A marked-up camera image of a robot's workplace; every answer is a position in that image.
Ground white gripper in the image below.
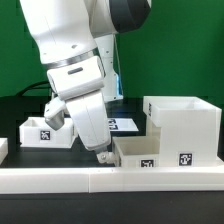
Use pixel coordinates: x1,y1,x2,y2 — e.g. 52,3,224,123
66,90,115,164

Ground white left fence wall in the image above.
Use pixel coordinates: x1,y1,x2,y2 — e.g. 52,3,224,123
0,138,8,165

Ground white front drawer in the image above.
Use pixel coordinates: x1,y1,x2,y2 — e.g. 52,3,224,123
112,136,160,168

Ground white fence wall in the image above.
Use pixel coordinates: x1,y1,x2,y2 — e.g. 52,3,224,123
0,138,8,165
216,157,224,167
0,165,224,194

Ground white marker tag plate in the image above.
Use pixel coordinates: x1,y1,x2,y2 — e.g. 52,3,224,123
108,118,138,132

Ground white drawer cabinet box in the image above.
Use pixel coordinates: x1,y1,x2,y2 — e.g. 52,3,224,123
143,96,222,167

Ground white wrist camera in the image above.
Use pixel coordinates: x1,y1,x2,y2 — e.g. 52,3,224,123
45,56,105,130

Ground white front fence wall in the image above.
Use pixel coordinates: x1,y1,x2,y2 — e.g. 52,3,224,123
0,165,224,194

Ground white drawer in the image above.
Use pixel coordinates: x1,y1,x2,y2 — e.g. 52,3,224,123
19,117,78,148
112,136,160,168

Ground white right fence wall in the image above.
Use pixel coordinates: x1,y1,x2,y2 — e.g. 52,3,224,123
216,157,224,167

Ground black cable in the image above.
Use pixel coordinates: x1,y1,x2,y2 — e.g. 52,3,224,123
14,79,53,98

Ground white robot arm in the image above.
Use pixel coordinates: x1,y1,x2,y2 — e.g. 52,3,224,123
19,0,152,163

